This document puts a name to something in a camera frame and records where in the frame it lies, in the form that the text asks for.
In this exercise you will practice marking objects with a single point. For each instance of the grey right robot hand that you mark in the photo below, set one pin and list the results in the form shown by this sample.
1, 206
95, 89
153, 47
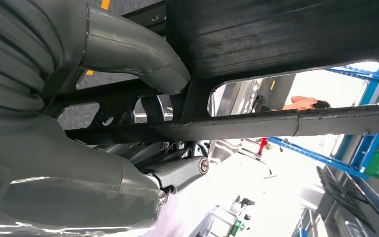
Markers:
62, 183

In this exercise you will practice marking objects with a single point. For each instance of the blue metal shelf rack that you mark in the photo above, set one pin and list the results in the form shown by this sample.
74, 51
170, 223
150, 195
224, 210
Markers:
310, 155

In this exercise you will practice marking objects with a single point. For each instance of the person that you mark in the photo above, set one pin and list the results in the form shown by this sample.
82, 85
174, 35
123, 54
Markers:
302, 104

